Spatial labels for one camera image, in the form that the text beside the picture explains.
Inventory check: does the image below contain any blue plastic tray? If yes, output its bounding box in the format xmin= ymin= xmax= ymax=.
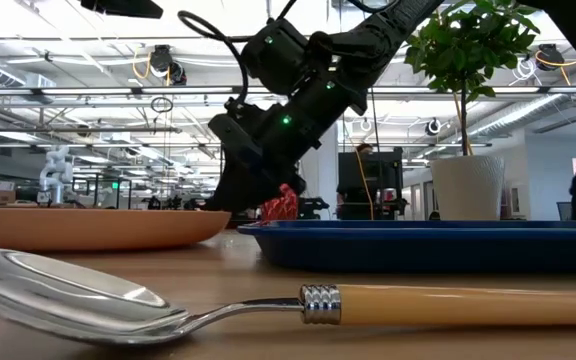
xmin=236 ymin=219 xmax=576 ymax=275

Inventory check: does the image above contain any yellow hanging cable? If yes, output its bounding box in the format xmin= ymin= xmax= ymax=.
xmin=350 ymin=134 xmax=375 ymax=221

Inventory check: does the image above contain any silver spoon yellow handle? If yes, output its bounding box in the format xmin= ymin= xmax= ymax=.
xmin=0 ymin=243 xmax=576 ymax=347

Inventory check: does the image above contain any orange plate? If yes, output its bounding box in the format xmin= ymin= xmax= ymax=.
xmin=0 ymin=207 xmax=233 ymax=253

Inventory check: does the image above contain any black metal frame cart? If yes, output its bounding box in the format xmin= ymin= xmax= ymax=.
xmin=71 ymin=174 xmax=134 ymax=209

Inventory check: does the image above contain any red faceted cup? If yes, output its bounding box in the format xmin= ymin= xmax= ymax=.
xmin=260 ymin=183 xmax=300 ymax=223

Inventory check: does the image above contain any black hanging cable loop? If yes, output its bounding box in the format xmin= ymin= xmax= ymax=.
xmin=150 ymin=95 xmax=175 ymax=114

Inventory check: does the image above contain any green plant in white pot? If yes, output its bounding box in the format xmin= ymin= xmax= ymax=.
xmin=403 ymin=0 xmax=542 ymax=222

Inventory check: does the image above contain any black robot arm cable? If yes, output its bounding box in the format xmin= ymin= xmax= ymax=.
xmin=177 ymin=0 xmax=299 ymax=104

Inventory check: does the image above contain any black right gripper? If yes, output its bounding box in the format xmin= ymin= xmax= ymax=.
xmin=204 ymin=99 xmax=319 ymax=213

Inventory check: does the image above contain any black monitor on stand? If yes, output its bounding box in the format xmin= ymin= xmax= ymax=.
xmin=337 ymin=149 xmax=405 ymax=192

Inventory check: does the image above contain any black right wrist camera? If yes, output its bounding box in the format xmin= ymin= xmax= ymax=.
xmin=207 ymin=98 xmax=254 ymax=151

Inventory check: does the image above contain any black reel with yellow cable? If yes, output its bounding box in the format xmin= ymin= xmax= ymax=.
xmin=534 ymin=43 xmax=576 ymax=86

